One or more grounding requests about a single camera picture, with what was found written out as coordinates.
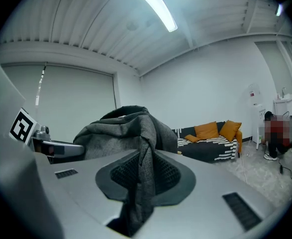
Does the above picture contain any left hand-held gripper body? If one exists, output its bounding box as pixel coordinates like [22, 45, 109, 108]
[8, 107, 52, 165]

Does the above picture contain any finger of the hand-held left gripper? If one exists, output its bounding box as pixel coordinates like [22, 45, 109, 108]
[42, 140, 85, 158]

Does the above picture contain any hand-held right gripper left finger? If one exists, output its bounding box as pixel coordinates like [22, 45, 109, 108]
[33, 149, 140, 239]

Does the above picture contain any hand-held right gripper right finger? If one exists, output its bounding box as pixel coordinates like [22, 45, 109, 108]
[135, 150, 276, 239]

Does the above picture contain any dark grey backpack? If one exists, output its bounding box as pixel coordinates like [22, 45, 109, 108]
[73, 105, 179, 238]

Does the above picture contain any small orange cushion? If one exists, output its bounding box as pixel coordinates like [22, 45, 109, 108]
[184, 134, 201, 143]

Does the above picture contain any black white striped blanket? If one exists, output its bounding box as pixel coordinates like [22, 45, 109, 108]
[177, 127, 238, 162]

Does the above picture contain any large orange cushion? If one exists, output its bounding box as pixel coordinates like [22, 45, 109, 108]
[218, 119, 242, 142]
[194, 121, 220, 140]

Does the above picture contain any dark sofa with striped blanket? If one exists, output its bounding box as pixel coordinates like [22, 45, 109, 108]
[172, 120, 243, 163]

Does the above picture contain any white water dispenser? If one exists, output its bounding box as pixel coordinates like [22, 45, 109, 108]
[247, 83, 267, 144]

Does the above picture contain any white cabinet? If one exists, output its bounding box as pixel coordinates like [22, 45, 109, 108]
[272, 93, 292, 122]

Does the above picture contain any long ceiling light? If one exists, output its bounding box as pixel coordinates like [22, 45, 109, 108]
[127, 0, 179, 33]

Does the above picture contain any window blind cord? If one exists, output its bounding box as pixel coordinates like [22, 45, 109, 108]
[34, 61, 48, 107]

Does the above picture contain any white floor cable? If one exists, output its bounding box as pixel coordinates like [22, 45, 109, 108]
[239, 137, 252, 184]

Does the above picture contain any black floor cable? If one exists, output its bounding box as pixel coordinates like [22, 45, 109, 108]
[277, 158, 292, 195]

